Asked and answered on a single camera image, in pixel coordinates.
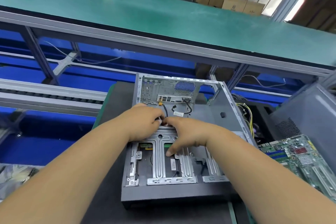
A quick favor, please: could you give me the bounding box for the person's left forearm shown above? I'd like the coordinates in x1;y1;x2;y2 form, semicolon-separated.
0;120;132;224

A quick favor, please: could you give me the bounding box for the grey open computer case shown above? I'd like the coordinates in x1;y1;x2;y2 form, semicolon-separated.
120;73;259;210

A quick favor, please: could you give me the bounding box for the person's left hand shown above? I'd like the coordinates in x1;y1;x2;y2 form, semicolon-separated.
123;103;167;142

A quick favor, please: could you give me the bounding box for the black cable with white label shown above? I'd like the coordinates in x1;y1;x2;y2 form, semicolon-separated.
172;97;194;117

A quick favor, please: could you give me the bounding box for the aluminium workbench frame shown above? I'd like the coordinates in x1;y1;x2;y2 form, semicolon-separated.
0;9;336;90

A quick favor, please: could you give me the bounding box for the yellow and black wire bundle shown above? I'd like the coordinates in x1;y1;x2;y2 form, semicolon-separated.
235;102;256;138

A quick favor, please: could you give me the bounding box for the silver metal drive cage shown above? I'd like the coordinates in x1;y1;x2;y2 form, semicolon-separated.
125;126;229;187

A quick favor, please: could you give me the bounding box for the thin white cable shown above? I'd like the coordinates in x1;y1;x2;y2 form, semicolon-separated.
240;74;287;88
43;40;123;65

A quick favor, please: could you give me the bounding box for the person's right forearm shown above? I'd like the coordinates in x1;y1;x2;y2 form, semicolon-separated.
206;128;336;224

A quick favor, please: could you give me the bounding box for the green computer motherboard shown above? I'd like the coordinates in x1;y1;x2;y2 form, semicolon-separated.
258;134;336;204

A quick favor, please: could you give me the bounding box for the clear plastic bag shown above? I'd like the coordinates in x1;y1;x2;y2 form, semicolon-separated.
0;163;40;202

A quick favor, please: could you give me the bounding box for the thin black internal cable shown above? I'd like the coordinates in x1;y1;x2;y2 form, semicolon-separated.
158;104;169;127

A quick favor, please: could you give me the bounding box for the grey computer case cover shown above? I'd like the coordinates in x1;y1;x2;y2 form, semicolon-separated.
270;82;336;149

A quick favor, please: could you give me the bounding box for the person's right hand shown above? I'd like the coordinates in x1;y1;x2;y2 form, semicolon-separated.
164;116;224;157

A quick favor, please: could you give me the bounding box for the black work mat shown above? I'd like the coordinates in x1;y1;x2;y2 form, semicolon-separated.
80;81;253;224

